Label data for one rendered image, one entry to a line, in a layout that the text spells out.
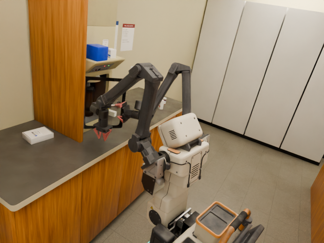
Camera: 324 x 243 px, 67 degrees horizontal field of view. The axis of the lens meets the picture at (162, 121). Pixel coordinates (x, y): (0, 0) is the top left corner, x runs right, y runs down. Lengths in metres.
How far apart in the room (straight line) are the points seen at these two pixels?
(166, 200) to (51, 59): 1.17
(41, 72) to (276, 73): 3.44
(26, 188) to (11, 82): 0.82
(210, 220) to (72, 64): 1.23
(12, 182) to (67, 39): 0.87
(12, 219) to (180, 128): 0.95
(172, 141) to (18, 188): 0.83
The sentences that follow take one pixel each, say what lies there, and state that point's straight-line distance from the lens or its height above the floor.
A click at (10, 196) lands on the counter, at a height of 0.94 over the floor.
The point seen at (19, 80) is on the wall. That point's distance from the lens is 2.04.
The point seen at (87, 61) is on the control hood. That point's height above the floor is 1.50.
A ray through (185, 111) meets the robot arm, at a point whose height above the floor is 1.32.
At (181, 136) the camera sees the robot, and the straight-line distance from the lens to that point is 1.27.
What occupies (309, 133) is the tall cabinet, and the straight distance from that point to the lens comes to 4.55.
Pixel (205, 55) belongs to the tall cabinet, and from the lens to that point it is 4.57.
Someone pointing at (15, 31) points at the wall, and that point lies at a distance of 1.96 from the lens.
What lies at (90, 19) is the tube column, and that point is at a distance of 1.75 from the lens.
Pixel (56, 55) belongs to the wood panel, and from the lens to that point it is 1.79.
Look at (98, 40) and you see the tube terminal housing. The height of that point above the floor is 1.62.
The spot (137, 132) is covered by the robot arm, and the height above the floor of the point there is 1.30.
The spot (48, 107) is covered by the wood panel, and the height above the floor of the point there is 1.10.
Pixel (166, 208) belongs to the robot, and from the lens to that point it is 1.53.
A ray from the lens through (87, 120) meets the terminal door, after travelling 1.89.
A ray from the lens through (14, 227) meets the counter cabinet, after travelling 1.55.
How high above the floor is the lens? 1.90
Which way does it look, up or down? 25 degrees down
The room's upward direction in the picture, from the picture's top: 11 degrees clockwise
